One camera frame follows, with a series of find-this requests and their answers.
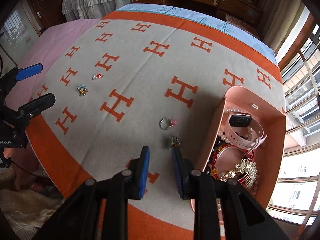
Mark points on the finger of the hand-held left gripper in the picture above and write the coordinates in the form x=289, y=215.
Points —
x=30, y=71
x=37, y=103

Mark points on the metal window grille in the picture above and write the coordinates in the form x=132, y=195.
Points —
x=307, y=62

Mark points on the dark wooden door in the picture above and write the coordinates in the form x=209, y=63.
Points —
x=47, y=0

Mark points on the pink bed sheet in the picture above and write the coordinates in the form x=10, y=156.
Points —
x=50, y=45

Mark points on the blue flower brooch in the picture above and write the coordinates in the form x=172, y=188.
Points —
x=82, y=88

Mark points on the stack of large books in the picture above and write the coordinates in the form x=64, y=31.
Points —
x=240, y=22

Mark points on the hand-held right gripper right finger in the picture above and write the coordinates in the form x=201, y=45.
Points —
x=178, y=172

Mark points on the pearl pin brooch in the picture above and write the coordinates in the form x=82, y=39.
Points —
x=174, y=141

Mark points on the light blue patterned cloth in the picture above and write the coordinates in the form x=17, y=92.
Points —
x=175, y=11

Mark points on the person's left hand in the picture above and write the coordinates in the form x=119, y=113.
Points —
x=8, y=153

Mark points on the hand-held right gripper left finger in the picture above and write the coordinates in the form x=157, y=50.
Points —
x=143, y=172

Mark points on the pink cardboard box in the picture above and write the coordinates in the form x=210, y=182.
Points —
x=272, y=140

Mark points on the beige fringed rug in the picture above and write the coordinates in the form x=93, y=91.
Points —
x=22, y=205

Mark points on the beige curtain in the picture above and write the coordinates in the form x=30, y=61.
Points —
x=280, y=17

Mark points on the pink smartwatch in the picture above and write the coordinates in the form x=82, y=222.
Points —
x=241, y=120

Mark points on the orange and grey patterned blanket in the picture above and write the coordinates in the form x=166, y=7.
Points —
x=150, y=80

